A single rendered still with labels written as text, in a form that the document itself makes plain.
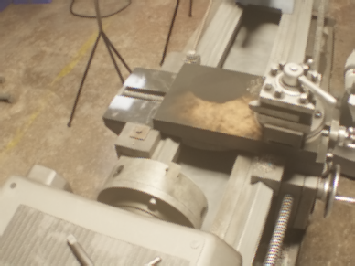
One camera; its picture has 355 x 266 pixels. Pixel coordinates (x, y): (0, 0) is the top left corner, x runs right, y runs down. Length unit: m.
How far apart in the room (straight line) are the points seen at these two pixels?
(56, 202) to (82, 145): 1.99
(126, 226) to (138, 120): 0.87
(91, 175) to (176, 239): 1.92
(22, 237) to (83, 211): 0.13
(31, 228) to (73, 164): 1.93
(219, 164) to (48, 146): 1.49
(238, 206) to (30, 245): 0.78
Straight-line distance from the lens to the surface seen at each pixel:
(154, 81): 1.73
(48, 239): 0.77
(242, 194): 1.40
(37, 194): 0.84
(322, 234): 2.34
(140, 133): 1.52
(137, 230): 0.74
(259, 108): 1.29
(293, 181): 1.49
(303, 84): 1.25
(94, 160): 2.69
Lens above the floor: 1.96
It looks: 46 degrees down
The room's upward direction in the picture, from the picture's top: 6 degrees counter-clockwise
